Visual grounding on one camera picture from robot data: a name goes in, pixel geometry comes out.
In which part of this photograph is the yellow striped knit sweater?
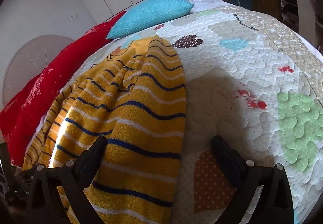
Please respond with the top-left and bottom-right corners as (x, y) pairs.
(22, 36), (188, 224)

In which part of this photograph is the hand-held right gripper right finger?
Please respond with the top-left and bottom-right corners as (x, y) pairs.
(211, 135), (295, 224)

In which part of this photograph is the heart print quilted bedspread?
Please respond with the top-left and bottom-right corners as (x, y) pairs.
(35, 0), (323, 224)

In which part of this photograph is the round beige headboard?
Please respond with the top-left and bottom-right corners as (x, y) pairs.
(2, 35), (76, 111)

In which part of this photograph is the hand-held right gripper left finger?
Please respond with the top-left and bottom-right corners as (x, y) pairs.
(25, 136), (108, 224)

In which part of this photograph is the turquoise knit cushion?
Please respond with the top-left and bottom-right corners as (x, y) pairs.
(105, 0), (194, 40)

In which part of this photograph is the red printed cushion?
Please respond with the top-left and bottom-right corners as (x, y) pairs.
(0, 10), (128, 167)

